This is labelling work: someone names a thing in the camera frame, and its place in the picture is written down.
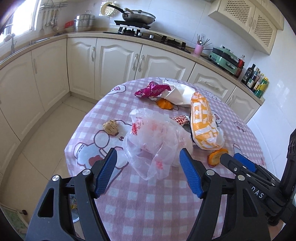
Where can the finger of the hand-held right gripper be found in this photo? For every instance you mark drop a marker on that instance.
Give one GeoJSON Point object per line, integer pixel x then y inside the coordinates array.
{"type": "Point", "coordinates": [231, 163]}
{"type": "Point", "coordinates": [244, 161]}

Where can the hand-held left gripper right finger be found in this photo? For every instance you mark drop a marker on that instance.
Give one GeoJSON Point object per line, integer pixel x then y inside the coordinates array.
{"type": "Point", "coordinates": [189, 171]}

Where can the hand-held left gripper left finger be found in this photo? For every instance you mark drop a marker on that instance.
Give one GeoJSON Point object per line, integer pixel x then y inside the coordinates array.
{"type": "Point", "coordinates": [106, 171]}

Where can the orange peel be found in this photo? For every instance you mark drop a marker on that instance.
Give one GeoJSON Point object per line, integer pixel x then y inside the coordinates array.
{"type": "Point", "coordinates": [215, 158]}
{"type": "Point", "coordinates": [165, 104]}

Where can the brown nut shell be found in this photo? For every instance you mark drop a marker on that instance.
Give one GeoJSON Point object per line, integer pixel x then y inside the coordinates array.
{"type": "Point", "coordinates": [110, 127]}

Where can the clear plastic bag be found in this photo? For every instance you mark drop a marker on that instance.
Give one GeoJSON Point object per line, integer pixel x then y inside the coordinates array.
{"type": "Point", "coordinates": [152, 139]}

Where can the orange white snack bag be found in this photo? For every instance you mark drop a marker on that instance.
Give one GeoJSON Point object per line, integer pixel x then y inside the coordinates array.
{"type": "Point", "coordinates": [203, 120]}

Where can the red patterned candy wrapper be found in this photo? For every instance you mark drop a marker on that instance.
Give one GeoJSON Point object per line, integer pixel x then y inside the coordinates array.
{"type": "Point", "coordinates": [181, 120]}

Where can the magenta foil wrapper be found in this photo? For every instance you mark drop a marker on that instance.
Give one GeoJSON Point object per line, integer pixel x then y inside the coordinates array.
{"type": "Point", "coordinates": [152, 90]}

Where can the pink checked bear tablecloth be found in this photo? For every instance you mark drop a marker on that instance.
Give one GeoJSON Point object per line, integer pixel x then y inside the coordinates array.
{"type": "Point", "coordinates": [138, 190]}

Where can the yellow green oil bottle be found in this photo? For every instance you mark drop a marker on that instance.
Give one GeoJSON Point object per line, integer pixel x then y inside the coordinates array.
{"type": "Point", "coordinates": [261, 88]}

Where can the cluster of condiment bottles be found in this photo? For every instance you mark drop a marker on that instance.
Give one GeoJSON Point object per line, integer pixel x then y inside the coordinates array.
{"type": "Point", "coordinates": [255, 78]}

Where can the dark glass bottle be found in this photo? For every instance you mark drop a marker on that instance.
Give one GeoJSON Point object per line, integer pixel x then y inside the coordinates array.
{"type": "Point", "coordinates": [247, 75]}

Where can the red label sauce bottle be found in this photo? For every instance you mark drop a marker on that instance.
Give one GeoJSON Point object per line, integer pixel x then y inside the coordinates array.
{"type": "Point", "coordinates": [240, 67]}

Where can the green electric cooker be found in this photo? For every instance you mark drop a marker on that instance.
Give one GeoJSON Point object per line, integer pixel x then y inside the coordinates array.
{"type": "Point", "coordinates": [223, 60]}

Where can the green patterned floor mat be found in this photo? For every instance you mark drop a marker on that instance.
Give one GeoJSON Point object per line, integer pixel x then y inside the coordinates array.
{"type": "Point", "coordinates": [11, 220]}

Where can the cream lower kitchen cabinets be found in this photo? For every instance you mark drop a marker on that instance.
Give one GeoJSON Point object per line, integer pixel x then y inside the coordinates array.
{"type": "Point", "coordinates": [115, 62]}

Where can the pink utensil holder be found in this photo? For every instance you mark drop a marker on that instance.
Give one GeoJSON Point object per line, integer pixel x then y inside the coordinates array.
{"type": "Point", "coordinates": [198, 49]}

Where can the bunch of chopsticks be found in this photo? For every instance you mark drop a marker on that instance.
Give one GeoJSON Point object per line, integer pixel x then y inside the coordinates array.
{"type": "Point", "coordinates": [201, 41]}

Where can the beige kitchen countertop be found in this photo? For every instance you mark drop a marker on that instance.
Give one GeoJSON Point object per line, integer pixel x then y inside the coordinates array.
{"type": "Point", "coordinates": [81, 33]}

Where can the cream lattice door cabinet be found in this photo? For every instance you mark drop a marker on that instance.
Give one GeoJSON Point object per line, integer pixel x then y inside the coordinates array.
{"type": "Point", "coordinates": [249, 20]}

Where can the black gas stove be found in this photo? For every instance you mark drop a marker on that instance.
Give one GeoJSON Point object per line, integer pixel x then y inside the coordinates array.
{"type": "Point", "coordinates": [148, 36]}

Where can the stainless steel steamer pot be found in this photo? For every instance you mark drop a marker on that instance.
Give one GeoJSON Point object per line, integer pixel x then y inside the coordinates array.
{"type": "Point", "coordinates": [84, 23]}

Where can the red bowl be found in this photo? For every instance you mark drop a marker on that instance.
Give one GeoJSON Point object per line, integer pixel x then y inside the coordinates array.
{"type": "Point", "coordinates": [69, 23]}

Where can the steel frying pan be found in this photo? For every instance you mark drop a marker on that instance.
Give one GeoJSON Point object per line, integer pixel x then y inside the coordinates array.
{"type": "Point", "coordinates": [138, 17]}

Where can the steel kitchen faucet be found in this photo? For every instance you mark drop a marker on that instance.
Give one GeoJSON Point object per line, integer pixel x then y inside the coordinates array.
{"type": "Point", "coordinates": [12, 44]}

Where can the row of hanging utensils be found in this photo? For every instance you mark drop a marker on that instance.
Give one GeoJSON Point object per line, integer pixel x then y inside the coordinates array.
{"type": "Point", "coordinates": [54, 20]}

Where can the cream plastic colander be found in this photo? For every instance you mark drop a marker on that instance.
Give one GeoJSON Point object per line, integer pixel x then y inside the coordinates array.
{"type": "Point", "coordinates": [106, 9]}

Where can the kitchen window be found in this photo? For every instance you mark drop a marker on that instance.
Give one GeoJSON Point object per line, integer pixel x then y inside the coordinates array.
{"type": "Point", "coordinates": [23, 16]}

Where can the metal wall utensil rack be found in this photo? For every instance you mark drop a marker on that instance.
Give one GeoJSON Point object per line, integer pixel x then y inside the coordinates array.
{"type": "Point", "coordinates": [53, 5]}

